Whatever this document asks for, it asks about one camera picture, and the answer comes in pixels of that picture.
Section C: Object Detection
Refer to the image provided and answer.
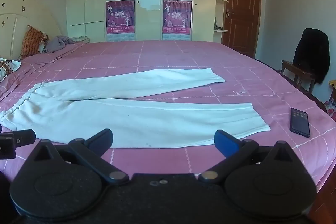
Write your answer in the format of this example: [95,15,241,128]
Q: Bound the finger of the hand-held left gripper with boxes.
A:
[0,136,17,160]
[11,129,37,148]

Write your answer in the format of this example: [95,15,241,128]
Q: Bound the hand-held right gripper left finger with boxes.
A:
[28,128,130,185]

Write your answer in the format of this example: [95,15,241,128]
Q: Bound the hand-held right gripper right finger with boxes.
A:
[198,130,303,185]

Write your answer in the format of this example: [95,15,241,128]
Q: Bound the white pants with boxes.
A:
[0,68,271,149]

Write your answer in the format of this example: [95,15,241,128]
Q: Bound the white patterned pillow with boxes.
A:
[0,57,22,83]

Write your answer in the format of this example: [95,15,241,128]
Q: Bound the black mobile phone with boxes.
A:
[290,108,311,138]

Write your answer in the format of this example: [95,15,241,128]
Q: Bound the pink checked bed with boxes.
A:
[0,40,336,189]

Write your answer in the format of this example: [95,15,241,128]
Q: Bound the orange striped pillow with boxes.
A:
[20,25,47,60]

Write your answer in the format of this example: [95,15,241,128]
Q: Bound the grey crumpled cloth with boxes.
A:
[42,35,79,53]

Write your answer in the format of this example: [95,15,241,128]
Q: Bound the beige folded cloth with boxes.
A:
[69,35,90,44]

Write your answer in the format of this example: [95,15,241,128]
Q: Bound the colourful printed bag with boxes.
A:
[324,97,336,123]

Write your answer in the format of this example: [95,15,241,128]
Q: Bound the cream bed headboard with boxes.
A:
[0,0,68,60]

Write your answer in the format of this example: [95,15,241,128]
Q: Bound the black jacket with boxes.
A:
[292,28,331,84]

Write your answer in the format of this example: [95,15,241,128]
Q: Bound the brown wooden door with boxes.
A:
[221,0,262,59]

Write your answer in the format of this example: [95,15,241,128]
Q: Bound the pink wall poster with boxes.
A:
[106,0,135,41]
[162,1,192,41]

